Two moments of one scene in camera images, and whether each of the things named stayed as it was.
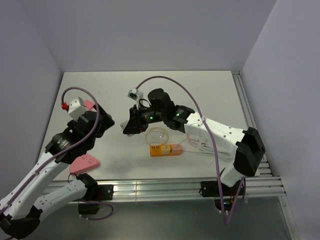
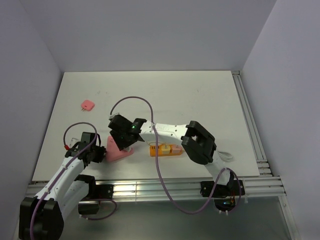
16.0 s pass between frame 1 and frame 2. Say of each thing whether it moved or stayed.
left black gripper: moved
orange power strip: stayed
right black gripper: moved
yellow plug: stayed
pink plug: stayed
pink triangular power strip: moved
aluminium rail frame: stayed
